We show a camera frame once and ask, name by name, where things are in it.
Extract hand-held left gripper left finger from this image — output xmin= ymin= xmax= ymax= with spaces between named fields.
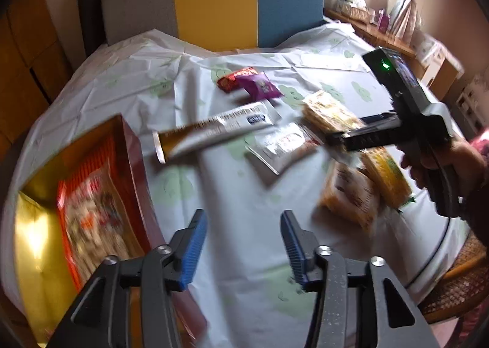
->
xmin=46 ymin=209 xmax=209 ymax=348

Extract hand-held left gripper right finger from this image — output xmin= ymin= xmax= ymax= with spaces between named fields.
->
xmin=280 ymin=210 xmax=440 ymax=348

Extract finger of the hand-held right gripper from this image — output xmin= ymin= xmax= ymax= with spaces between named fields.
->
xmin=329 ymin=127 xmax=400 ymax=152
xmin=359 ymin=113 xmax=400 ymax=123

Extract pale yellow cracker packet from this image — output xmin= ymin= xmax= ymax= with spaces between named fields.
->
xmin=301 ymin=90 xmax=367 ymax=135

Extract golden pastry packet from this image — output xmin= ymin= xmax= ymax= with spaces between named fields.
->
xmin=319 ymin=159 xmax=383 ymax=236

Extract dark red gift box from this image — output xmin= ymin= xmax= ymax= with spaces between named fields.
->
xmin=13 ymin=114 xmax=209 ymax=348

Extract long gold silver snack packet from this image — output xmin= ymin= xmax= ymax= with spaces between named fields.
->
xmin=152 ymin=101 xmax=282 ymax=164

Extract person's right forearm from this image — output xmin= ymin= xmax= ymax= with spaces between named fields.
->
xmin=460 ymin=130 xmax=489 ymax=249

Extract person's right hand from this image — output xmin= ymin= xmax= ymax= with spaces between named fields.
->
xmin=400 ymin=138 xmax=488 ymax=200

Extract yellow green-edged snack packet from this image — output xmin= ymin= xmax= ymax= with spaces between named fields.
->
xmin=361 ymin=145 xmax=415 ymax=209

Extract white storage box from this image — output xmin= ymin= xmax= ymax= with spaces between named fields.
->
xmin=413 ymin=33 xmax=465 ymax=101

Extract white drawer unit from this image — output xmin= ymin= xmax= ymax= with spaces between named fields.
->
xmin=456 ymin=71 xmax=489 ymax=131

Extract wooden sideboard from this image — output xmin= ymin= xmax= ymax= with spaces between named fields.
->
xmin=325 ymin=8 xmax=417 ymax=59

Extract white snack packet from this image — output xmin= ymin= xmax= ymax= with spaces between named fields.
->
xmin=244 ymin=122 xmax=323 ymax=185

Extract white green cloud print tablecloth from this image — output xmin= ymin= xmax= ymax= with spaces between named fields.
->
xmin=2 ymin=21 xmax=474 ymax=337

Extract small purple box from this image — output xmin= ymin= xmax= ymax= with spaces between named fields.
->
xmin=376 ymin=10 xmax=394 ymax=33

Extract orange red snack bag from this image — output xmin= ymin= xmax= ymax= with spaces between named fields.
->
xmin=57 ymin=133 xmax=144 ymax=292

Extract wicker basket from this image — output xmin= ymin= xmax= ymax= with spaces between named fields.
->
xmin=338 ymin=0 xmax=377 ymax=23

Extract purple snack packet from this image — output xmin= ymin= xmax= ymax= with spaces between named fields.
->
xmin=237 ymin=71 xmax=283 ymax=101

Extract bright red snack packet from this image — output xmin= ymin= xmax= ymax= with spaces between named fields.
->
xmin=217 ymin=66 xmax=256 ymax=93

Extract wicker chair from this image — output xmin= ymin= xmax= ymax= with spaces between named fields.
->
xmin=416 ymin=233 xmax=489 ymax=326

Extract wooden cabinet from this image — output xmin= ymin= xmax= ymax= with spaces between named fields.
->
xmin=0 ymin=0 xmax=85 ymax=146

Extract black upright panel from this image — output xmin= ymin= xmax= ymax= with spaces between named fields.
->
xmin=76 ymin=0 xmax=108 ymax=58

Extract black cable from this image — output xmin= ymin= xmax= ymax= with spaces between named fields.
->
xmin=405 ymin=214 xmax=453 ymax=291

